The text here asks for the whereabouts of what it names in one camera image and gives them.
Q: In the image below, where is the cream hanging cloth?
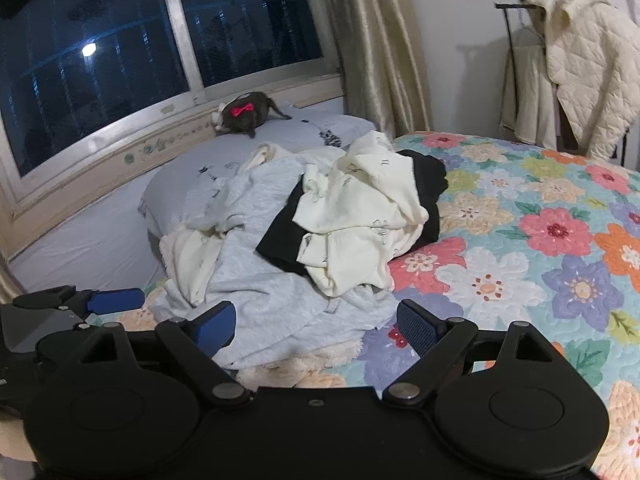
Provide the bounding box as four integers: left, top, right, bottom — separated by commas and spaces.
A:
500, 42, 561, 151

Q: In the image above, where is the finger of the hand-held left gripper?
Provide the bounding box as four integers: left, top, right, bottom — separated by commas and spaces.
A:
12, 285, 147, 318

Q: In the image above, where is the black garment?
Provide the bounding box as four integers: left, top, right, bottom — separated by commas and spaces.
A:
255, 149, 448, 276

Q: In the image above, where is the black clothes rack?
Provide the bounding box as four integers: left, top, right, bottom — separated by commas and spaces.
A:
495, 0, 640, 166

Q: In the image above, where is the cream quilted jacket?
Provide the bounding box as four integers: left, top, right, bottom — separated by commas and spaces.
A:
542, 0, 640, 161

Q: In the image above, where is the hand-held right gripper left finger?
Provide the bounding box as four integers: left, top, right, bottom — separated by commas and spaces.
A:
60, 301, 253, 409

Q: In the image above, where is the cream garment with bow print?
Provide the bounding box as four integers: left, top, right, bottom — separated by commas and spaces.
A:
292, 130, 431, 298

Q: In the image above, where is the grey pillow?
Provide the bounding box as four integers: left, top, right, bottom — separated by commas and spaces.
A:
137, 112, 378, 241

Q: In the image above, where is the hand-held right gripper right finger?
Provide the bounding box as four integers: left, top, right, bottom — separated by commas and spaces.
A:
382, 299, 566, 406

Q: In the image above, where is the cream fleece garment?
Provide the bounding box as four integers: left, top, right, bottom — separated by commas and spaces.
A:
159, 225, 236, 308

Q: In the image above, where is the light grey garment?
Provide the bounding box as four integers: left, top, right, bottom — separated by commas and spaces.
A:
147, 147, 401, 371

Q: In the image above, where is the floral quilt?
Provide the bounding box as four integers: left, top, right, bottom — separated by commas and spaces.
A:
100, 130, 640, 480

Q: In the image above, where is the dark plush toy red bow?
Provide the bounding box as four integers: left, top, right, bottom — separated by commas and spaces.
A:
210, 91, 293, 139

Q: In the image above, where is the cream fluffy blanket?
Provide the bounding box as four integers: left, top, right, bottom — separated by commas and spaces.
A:
235, 337, 366, 391

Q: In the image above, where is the window with white frame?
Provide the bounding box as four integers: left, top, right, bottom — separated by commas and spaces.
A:
0, 0, 346, 181

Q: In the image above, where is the white bed sheet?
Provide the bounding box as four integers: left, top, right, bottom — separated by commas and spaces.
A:
7, 97, 346, 306

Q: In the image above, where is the beige curtain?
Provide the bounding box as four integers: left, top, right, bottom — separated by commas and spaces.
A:
300, 0, 436, 133

